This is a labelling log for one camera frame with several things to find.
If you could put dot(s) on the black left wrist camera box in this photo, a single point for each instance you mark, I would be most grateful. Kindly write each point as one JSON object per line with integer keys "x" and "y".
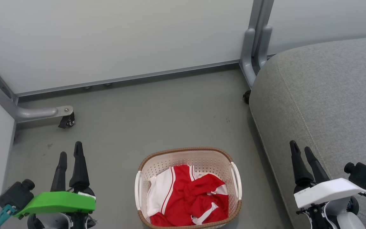
{"x": 14, "y": 195}

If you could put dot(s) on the grey metal partition base rail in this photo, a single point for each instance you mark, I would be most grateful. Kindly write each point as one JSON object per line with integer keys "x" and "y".
{"x": 138, "y": 77}

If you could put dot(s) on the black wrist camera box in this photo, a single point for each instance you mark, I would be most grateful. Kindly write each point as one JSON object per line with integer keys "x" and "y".
{"x": 362, "y": 175}
{"x": 14, "y": 195}

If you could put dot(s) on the white laundry basket brown rim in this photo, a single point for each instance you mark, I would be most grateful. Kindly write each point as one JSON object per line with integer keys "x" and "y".
{"x": 199, "y": 159}

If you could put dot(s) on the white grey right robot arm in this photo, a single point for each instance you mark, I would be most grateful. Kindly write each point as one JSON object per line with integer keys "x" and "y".
{"x": 348, "y": 221}

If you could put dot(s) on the red garment with white trim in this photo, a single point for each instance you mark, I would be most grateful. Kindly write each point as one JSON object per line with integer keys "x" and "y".
{"x": 208, "y": 187}

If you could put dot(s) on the black caster wheel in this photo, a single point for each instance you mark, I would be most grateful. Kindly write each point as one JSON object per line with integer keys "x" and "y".
{"x": 67, "y": 121}
{"x": 246, "y": 97}

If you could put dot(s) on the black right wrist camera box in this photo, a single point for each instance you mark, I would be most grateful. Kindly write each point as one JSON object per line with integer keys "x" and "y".
{"x": 362, "y": 175}

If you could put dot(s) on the white and red striped garment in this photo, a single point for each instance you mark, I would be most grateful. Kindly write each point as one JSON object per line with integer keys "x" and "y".
{"x": 159, "y": 190}

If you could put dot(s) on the grey metal partition leg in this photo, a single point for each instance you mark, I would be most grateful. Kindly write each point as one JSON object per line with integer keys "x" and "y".
{"x": 37, "y": 113}

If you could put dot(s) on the grey fabric sofa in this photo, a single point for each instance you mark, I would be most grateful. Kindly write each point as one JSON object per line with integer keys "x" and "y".
{"x": 329, "y": 95}

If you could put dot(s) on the teal left camera connector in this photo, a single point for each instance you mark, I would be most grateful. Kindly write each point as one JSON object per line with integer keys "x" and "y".
{"x": 2, "y": 217}

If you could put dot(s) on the grey metal partition posts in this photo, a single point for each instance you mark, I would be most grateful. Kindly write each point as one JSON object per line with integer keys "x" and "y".
{"x": 248, "y": 47}

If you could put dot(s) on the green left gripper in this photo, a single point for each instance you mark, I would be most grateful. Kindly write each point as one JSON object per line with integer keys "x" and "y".
{"x": 59, "y": 202}

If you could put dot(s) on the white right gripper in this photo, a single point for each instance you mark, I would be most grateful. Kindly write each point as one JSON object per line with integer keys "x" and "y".
{"x": 326, "y": 192}

